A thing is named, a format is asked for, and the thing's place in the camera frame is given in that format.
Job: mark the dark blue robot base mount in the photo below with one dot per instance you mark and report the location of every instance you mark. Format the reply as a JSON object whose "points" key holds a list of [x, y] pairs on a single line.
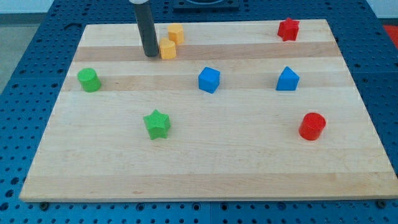
{"points": [[206, 5]]}

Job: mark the red cylinder block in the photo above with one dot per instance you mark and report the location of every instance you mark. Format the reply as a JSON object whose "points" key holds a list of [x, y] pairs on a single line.
{"points": [[312, 126]]}

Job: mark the red star block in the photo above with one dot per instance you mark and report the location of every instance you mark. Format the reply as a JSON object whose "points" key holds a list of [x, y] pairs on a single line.
{"points": [[288, 29]]}

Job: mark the wooden board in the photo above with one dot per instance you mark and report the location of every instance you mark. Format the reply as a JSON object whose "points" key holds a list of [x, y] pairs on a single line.
{"points": [[240, 143]]}

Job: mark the yellow heart block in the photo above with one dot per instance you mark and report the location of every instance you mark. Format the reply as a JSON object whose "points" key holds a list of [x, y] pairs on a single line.
{"points": [[167, 48]]}

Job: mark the green star block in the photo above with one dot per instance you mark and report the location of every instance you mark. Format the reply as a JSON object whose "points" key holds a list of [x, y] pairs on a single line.
{"points": [[157, 124]]}

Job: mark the blue triangle block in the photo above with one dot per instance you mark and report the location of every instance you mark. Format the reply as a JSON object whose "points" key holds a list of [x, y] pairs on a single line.
{"points": [[288, 80]]}

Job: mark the green cylinder block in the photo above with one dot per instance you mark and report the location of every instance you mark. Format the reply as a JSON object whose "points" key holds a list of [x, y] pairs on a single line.
{"points": [[89, 80]]}

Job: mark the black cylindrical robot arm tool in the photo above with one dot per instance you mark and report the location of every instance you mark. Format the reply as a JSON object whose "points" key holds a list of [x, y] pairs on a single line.
{"points": [[145, 24]]}

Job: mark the yellow hexagon block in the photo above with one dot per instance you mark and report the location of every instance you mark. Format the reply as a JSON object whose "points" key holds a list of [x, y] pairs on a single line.
{"points": [[176, 33]]}

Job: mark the blue cube block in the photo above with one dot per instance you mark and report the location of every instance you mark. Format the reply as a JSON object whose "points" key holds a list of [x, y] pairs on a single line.
{"points": [[209, 80]]}

